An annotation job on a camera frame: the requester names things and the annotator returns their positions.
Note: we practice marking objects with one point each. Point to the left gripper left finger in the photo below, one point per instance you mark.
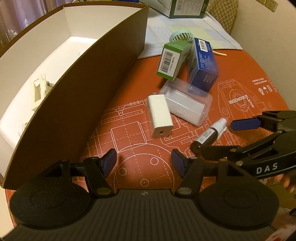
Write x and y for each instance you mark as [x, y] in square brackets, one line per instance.
[105, 164]

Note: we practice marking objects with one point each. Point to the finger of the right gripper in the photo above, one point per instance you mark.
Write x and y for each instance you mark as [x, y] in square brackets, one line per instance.
[282, 120]
[222, 151]

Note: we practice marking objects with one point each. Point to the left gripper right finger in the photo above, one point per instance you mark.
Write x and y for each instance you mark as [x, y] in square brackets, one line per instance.
[182, 164]

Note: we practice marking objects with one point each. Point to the brown spray bottle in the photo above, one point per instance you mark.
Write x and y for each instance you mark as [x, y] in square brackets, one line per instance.
[209, 136]

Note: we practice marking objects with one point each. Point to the white usb charger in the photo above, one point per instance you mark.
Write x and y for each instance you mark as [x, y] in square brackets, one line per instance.
[159, 116]

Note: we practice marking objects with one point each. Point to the white cube power adapter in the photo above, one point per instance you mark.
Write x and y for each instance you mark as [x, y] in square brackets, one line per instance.
[39, 87]

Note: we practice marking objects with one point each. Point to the right hand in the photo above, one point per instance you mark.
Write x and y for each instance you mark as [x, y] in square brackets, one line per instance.
[285, 181]

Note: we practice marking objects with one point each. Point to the orange printed cardboard mat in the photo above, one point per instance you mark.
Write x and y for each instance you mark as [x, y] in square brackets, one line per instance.
[143, 177]

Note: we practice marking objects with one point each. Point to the clear plastic case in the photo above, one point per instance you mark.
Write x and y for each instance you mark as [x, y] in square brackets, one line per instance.
[186, 101]

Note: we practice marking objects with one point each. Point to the blue medicine box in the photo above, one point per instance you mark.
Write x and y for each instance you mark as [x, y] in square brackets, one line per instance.
[203, 70]

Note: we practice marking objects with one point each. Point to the brown white open box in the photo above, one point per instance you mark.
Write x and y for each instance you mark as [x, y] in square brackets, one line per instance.
[85, 50]

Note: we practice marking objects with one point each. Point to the green white medicine box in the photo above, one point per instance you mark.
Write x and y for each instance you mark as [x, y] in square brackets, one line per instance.
[173, 56]

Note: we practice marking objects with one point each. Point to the quilted beige chair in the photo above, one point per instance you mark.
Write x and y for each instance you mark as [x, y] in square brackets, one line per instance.
[224, 11]

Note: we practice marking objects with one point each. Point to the mint handheld fan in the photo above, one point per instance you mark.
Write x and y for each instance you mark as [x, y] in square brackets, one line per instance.
[182, 37]

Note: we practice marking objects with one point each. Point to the pastel checked cloth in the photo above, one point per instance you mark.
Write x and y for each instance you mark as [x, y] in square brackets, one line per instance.
[160, 28]

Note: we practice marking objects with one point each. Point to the dark green white box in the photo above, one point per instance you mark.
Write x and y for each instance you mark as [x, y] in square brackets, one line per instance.
[177, 9]

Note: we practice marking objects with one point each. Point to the purple lace curtain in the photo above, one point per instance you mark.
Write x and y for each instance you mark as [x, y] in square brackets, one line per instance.
[17, 15]

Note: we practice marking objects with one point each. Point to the white wall socket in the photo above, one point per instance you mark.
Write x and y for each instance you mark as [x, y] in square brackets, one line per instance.
[270, 4]

